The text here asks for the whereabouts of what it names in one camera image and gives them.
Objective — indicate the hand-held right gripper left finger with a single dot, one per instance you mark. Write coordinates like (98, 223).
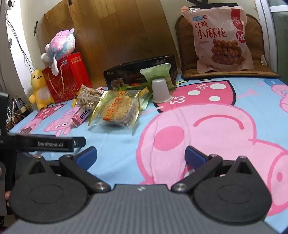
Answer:
(86, 156)

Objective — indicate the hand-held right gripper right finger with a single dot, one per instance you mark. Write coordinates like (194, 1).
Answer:
(194, 157)

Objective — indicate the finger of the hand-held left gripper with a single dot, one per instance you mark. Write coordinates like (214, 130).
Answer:
(79, 142)

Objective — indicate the small pink snack packet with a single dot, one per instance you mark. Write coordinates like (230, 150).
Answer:
(78, 117)

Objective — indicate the clear nut packet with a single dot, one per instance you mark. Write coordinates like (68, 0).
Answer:
(87, 96)

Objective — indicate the yellow cake packet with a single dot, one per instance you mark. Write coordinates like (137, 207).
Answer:
(117, 108)

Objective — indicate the green snack packet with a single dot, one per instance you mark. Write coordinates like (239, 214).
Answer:
(147, 99)

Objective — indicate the white plastic jelly cup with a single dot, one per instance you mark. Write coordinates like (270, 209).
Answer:
(160, 90)

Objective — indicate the clear green pickle packet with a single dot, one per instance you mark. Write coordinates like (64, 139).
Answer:
(137, 87)

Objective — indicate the black cardboard box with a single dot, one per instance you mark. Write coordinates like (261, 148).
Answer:
(126, 75)

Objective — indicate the pale green pastry packet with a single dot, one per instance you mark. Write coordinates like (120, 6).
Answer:
(155, 72)

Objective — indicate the person's left hand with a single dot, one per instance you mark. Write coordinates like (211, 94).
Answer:
(8, 196)

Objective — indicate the pig print blanket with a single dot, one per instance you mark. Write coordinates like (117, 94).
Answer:
(135, 144)

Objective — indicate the yellow duck plush toy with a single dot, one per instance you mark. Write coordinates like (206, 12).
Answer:
(40, 90)

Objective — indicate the red gift box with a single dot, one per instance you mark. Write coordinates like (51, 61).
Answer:
(72, 76)

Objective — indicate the pink and blue plush toy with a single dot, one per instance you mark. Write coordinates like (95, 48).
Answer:
(60, 42)

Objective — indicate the wooden headboard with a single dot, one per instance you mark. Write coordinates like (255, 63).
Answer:
(112, 33)

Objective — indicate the large pink snack bag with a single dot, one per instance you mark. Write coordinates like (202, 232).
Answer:
(216, 33)

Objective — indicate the wooden chair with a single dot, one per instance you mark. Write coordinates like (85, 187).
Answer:
(256, 36)

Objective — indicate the white window frame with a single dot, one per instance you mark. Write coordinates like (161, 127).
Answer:
(266, 27)

